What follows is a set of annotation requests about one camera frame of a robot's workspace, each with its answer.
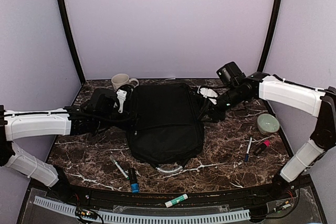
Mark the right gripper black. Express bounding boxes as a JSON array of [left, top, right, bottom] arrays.
[[198, 85, 248, 123]]

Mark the black student bag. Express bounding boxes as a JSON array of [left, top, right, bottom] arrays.
[[126, 83, 205, 168]]

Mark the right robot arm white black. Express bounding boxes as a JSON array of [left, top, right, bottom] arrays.
[[197, 62, 335, 200]]

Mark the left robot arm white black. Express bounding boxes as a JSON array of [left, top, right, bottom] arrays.
[[1, 85, 134, 201]]

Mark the pale green bowl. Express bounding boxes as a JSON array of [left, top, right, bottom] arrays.
[[257, 114, 280, 135]]

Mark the blue capped white pen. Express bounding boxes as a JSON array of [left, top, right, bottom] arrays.
[[244, 136, 253, 162]]

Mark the pink black highlighter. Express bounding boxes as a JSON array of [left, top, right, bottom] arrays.
[[253, 140, 270, 156]]

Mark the green white glue stick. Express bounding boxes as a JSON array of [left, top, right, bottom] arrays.
[[165, 194, 188, 208]]

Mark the cream printed mug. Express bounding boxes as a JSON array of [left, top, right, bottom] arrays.
[[111, 73, 139, 91]]

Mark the black marker blue cap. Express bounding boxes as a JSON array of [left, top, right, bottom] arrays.
[[128, 167, 140, 194]]

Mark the clear white pen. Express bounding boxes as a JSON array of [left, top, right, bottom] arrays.
[[109, 155, 129, 180]]

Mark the small circuit board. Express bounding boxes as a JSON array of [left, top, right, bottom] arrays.
[[75, 207, 98, 220]]

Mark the right black frame post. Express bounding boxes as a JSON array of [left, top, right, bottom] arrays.
[[257, 0, 281, 72]]

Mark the black frame post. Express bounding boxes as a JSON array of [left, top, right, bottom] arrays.
[[57, 0, 86, 85], [257, 0, 281, 72]]

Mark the grey slotted cable duct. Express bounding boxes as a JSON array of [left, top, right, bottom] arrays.
[[33, 196, 250, 223]]

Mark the left black frame post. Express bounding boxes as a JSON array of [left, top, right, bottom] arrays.
[[57, 0, 86, 85]]

